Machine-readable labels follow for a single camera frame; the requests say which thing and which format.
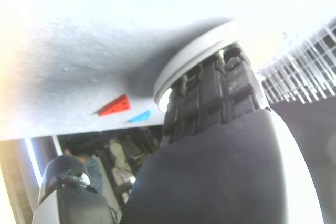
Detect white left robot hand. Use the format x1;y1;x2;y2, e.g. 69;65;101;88
33;41;287;224

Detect white ceramic plate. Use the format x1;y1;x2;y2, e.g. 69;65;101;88
153;19;242;104
153;39;244;112

